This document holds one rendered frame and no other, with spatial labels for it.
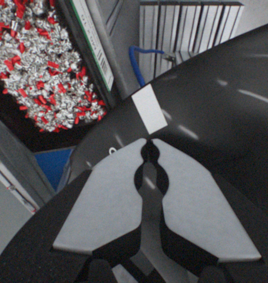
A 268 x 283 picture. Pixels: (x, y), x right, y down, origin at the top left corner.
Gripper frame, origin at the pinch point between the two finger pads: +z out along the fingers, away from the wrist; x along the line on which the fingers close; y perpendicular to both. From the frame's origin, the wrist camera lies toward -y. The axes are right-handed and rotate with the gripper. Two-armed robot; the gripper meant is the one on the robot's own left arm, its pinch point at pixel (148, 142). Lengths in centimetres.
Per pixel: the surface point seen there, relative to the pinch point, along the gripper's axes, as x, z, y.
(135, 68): -2.5, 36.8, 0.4
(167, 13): 9, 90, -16
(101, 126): -4.0, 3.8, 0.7
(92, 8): -6.8, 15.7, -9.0
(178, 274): 3.0, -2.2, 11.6
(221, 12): 34, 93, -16
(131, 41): -8, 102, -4
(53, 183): -30, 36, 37
